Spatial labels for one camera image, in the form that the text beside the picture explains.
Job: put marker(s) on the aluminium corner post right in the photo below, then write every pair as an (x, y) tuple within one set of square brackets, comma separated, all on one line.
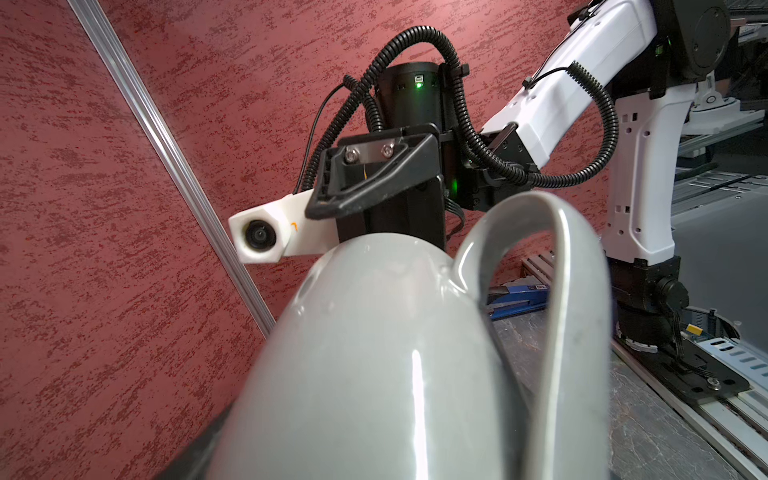
[(110, 49)]

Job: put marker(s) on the white mug grey handle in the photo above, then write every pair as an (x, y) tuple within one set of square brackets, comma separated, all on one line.
[(385, 364)]

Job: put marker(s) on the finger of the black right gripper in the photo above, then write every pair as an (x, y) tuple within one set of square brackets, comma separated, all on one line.
[(354, 178)]

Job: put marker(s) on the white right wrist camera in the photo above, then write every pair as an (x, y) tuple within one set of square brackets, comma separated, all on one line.
[(267, 233)]

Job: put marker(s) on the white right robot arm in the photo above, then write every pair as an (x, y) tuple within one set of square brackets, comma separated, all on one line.
[(640, 63)]

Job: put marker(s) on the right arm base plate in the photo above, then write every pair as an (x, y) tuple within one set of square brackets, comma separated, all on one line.
[(696, 378)]

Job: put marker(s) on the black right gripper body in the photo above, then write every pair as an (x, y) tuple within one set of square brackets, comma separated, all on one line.
[(415, 98)]

